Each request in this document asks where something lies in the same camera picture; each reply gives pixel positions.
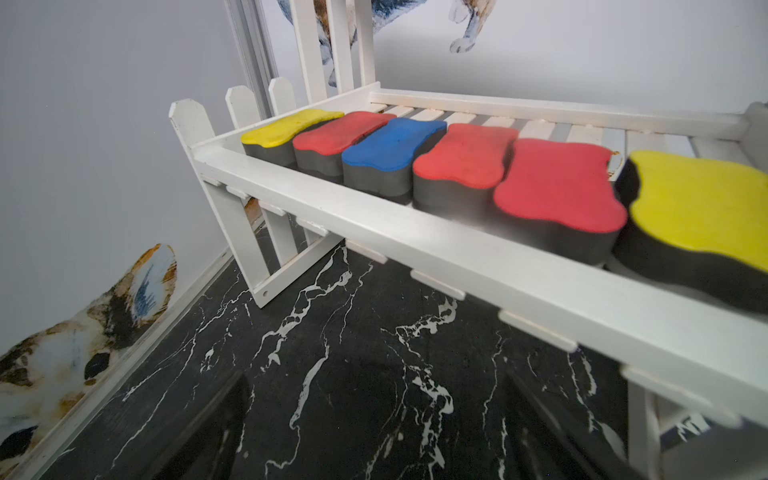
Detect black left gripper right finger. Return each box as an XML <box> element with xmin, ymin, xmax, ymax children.
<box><xmin>505</xmin><ymin>369</ymin><xmax>642</xmax><ymax>479</ymax></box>

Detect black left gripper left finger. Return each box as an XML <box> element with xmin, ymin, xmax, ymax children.
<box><xmin>149</xmin><ymin>372</ymin><xmax>248</xmax><ymax>479</ymax></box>

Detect white wooden two-tier shelf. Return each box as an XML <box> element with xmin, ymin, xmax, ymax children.
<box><xmin>169</xmin><ymin>1</ymin><xmax>767</xmax><ymax>479</ymax></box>

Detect blue eraser lower shelf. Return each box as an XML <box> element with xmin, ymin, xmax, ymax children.
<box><xmin>341</xmin><ymin>118</ymin><xmax>448</xmax><ymax>205</ymax></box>

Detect red eraser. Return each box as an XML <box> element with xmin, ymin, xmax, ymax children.
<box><xmin>292</xmin><ymin>111</ymin><xmax>395</xmax><ymax>184</ymax></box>
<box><xmin>412</xmin><ymin>124</ymin><xmax>519</xmax><ymax>225</ymax></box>
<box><xmin>487</xmin><ymin>138</ymin><xmax>628</xmax><ymax>266</ymax></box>

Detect yellow eraser lower right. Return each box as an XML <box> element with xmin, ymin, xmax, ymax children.
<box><xmin>606</xmin><ymin>151</ymin><xmax>767</xmax><ymax>316</ymax></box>

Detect yellow eraser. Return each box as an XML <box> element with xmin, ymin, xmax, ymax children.
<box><xmin>606</xmin><ymin>151</ymin><xmax>767</xmax><ymax>316</ymax></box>
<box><xmin>240</xmin><ymin>109</ymin><xmax>344</xmax><ymax>169</ymax></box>

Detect yellow eraser lower left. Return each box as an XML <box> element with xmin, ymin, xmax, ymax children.
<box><xmin>240</xmin><ymin>109</ymin><xmax>344</xmax><ymax>169</ymax></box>

